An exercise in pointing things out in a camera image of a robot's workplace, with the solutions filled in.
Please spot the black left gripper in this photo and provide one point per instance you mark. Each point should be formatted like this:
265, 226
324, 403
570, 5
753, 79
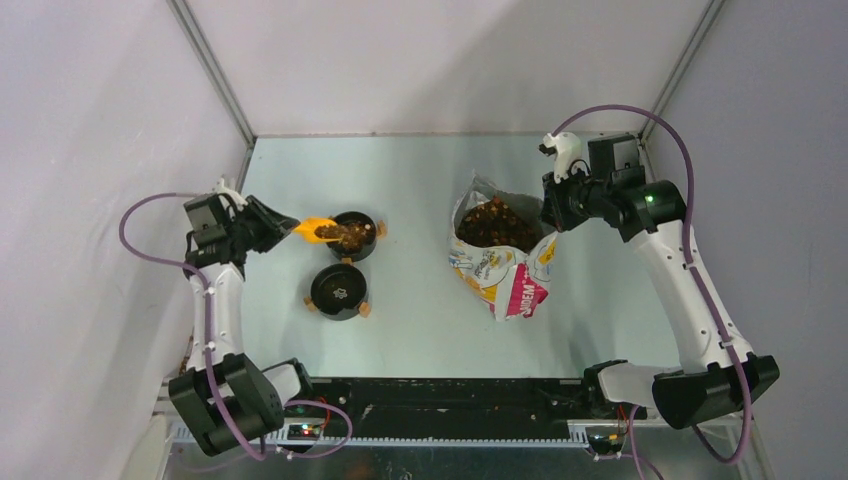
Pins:
276, 226

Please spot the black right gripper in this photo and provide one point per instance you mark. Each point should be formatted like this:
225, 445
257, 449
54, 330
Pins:
553, 208

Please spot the yellow plastic food scoop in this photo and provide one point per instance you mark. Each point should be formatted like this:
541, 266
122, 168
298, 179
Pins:
313, 230

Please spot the cat food bag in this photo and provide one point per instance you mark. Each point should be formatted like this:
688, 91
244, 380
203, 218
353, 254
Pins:
501, 249

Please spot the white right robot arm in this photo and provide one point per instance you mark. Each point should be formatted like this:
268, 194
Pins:
718, 372

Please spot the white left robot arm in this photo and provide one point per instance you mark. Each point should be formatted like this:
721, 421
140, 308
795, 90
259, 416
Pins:
223, 398

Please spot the black bowl wooden feet near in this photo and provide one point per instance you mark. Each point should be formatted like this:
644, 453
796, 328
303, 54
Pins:
339, 292

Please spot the black bowl wooden feet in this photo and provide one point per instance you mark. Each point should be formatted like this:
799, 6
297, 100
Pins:
339, 292
360, 234

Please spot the black bowl wooden feet far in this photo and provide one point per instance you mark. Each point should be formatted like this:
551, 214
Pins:
360, 234

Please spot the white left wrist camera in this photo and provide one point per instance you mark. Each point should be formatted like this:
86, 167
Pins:
232, 197

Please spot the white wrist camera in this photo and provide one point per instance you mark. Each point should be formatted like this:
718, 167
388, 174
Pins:
232, 197
564, 148

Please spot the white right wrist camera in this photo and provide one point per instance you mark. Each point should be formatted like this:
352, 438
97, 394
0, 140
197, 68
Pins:
564, 148

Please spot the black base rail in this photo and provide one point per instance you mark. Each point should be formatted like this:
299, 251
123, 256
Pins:
458, 410

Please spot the aluminium frame post left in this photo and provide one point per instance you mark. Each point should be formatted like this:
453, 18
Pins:
198, 41

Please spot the aluminium frame post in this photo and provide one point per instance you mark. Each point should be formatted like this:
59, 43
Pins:
703, 27
198, 41

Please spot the aluminium frame post right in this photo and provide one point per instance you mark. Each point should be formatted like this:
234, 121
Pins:
703, 27

